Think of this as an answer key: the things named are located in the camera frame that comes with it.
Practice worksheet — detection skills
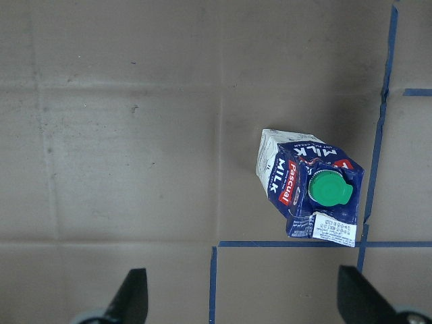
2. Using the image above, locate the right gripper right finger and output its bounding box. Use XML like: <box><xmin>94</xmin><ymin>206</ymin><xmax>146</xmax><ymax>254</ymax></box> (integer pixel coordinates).
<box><xmin>337</xmin><ymin>265</ymin><xmax>432</xmax><ymax>324</ymax></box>

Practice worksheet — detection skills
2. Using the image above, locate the brown paper table cover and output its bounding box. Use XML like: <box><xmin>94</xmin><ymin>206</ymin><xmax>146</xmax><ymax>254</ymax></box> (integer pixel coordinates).
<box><xmin>1</xmin><ymin>1</ymin><xmax>431</xmax><ymax>323</ymax></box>

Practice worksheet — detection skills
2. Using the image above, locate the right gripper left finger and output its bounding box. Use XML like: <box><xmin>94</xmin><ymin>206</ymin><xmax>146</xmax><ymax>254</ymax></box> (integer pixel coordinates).
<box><xmin>101</xmin><ymin>268</ymin><xmax>148</xmax><ymax>324</ymax></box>

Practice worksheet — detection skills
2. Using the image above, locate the blue white milk carton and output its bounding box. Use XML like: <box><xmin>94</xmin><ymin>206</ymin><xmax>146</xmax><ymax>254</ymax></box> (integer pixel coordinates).
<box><xmin>256</xmin><ymin>129</ymin><xmax>365</xmax><ymax>247</ymax></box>

